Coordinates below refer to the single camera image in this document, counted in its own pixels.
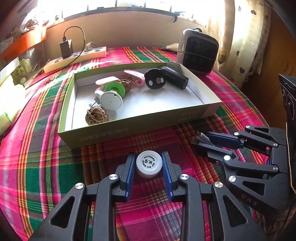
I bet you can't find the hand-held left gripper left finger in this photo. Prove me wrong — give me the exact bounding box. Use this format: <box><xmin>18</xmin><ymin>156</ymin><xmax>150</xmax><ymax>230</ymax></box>
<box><xmin>29</xmin><ymin>152</ymin><xmax>136</xmax><ymax>241</ymax></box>

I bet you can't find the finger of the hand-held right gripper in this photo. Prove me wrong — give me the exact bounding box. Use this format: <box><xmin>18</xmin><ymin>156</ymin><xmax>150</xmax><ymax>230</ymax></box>
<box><xmin>206</xmin><ymin>126</ymin><xmax>287</xmax><ymax>149</ymax></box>
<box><xmin>194</xmin><ymin>144</ymin><xmax>279</xmax><ymax>173</ymax></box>

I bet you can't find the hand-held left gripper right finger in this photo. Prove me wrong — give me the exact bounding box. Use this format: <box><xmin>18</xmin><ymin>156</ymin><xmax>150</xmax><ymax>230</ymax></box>
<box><xmin>162</xmin><ymin>152</ymin><xmax>266</xmax><ymax>241</ymax></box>

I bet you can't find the white usb cable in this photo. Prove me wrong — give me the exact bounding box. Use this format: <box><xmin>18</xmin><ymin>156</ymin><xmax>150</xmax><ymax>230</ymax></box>
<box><xmin>191</xmin><ymin>131</ymin><xmax>214</xmax><ymax>146</ymax></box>

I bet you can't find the white bottle cap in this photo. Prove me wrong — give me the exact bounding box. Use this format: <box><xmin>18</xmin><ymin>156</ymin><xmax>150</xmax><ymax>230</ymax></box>
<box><xmin>135</xmin><ymin>150</ymin><xmax>162</xmax><ymax>179</ymax></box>

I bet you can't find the carved brown walnut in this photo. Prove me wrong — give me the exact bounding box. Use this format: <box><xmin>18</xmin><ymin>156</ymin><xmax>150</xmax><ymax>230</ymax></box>
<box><xmin>117</xmin><ymin>79</ymin><xmax>132</xmax><ymax>93</ymax></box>
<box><xmin>85</xmin><ymin>105</ymin><xmax>109</xmax><ymax>127</ymax></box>

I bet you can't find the green white cardboard box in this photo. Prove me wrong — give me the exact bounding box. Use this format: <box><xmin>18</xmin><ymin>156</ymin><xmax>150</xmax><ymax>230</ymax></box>
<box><xmin>57</xmin><ymin>62</ymin><xmax>222</xmax><ymax>149</ymax></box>

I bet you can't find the white suction knob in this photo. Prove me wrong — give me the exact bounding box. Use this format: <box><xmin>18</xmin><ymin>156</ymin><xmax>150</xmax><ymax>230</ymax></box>
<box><xmin>94</xmin><ymin>90</ymin><xmax>123</xmax><ymax>111</ymax></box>

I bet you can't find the black cylindrical device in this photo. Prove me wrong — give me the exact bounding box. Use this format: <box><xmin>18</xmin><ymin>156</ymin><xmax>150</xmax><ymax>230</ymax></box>
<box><xmin>161</xmin><ymin>65</ymin><xmax>189</xmax><ymax>90</ymax></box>

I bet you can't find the green suction knob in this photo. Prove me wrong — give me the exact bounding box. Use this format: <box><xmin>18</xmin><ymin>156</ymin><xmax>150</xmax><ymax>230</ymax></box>
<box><xmin>105</xmin><ymin>81</ymin><xmax>126</xmax><ymax>98</ymax></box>

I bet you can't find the black round magnet disc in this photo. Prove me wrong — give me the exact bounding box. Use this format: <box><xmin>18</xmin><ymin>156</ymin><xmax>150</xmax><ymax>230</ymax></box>
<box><xmin>144</xmin><ymin>68</ymin><xmax>165</xmax><ymax>90</ymax></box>

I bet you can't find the light pink clip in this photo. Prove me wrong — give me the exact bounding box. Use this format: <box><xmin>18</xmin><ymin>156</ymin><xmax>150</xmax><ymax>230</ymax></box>
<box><xmin>95</xmin><ymin>76</ymin><xmax>119</xmax><ymax>87</ymax></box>

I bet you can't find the pink oval clip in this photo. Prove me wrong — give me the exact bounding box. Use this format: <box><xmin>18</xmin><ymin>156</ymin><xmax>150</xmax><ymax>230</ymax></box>
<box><xmin>124</xmin><ymin>69</ymin><xmax>145</xmax><ymax>87</ymax></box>

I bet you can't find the pink green plaid tablecloth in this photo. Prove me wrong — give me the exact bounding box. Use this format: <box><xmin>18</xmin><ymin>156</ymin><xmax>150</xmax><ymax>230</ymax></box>
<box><xmin>0</xmin><ymin>46</ymin><xmax>287</xmax><ymax>241</ymax></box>

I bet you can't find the grey portable fan heater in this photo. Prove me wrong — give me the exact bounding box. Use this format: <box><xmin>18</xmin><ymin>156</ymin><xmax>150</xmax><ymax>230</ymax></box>
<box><xmin>176</xmin><ymin>28</ymin><xmax>219</xmax><ymax>76</ymax></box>

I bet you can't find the cream heart print curtain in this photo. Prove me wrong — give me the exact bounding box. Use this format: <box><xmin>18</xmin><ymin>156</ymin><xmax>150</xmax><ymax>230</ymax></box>
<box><xmin>207</xmin><ymin>0</ymin><xmax>272</xmax><ymax>88</ymax></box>

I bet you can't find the black window latch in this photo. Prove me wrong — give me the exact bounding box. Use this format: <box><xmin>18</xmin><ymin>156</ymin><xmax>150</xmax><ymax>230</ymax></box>
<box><xmin>170</xmin><ymin>11</ymin><xmax>186</xmax><ymax>24</ymax></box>

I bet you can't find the cream power strip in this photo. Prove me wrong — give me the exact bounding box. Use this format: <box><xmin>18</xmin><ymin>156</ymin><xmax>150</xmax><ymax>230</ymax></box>
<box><xmin>43</xmin><ymin>46</ymin><xmax>107</xmax><ymax>74</ymax></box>

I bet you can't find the pale green tissue pack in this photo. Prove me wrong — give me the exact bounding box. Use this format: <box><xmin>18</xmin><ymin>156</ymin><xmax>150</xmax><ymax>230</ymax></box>
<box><xmin>0</xmin><ymin>80</ymin><xmax>26</xmax><ymax>136</ymax></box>

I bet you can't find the black charger adapter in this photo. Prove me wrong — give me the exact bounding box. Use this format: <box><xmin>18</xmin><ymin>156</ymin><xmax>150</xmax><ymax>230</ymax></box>
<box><xmin>60</xmin><ymin>39</ymin><xmax>74</xmax><ymax>59</ymax></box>

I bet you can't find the small green label box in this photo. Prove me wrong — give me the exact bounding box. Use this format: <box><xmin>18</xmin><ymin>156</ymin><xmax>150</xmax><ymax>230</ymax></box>
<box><xmin>11</xmin><ymin>59</ymin><xmax>31</xmax><ymax>85</ymax></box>

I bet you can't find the barred window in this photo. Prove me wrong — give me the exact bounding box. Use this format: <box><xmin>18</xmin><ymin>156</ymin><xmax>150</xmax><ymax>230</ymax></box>
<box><xmin>35</xmin><ymin>0</ymin><xmax>208</xmax><ymax>21</ymax></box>

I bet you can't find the orange storage box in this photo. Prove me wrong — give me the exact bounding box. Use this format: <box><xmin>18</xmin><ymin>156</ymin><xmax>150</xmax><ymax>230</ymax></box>
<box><xmin>0</xmin><ymin>26</ymin><xmax>48</xmax><ymax>61</ymax></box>

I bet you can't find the black charger cable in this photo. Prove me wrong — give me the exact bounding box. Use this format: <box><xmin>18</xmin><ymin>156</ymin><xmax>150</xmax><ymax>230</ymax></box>
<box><xmin>62</xmin><ymin>26</ymin><xmax>85</xmax><ymax>66</ymax></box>

